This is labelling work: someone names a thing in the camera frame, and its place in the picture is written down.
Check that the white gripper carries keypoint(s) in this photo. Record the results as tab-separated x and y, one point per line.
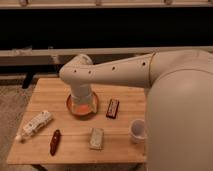
81	104

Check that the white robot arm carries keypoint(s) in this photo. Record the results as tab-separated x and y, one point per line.
179	102

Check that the white tube bottle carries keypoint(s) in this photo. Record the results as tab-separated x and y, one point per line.
34	125

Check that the dark red pocket knife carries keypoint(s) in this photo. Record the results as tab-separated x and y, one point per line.
54	142

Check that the dark red chocolate bar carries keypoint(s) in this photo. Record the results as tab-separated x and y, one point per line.
112	108

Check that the white ceramic cup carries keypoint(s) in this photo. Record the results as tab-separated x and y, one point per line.
137	131

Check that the wooden table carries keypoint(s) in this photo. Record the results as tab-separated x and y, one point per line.
74	147

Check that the white horizontal rail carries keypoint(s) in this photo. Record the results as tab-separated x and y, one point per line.
26	57

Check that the grey white sponge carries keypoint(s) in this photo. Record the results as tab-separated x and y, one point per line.
96	138

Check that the orange bowl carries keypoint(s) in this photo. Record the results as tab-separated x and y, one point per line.
94	105

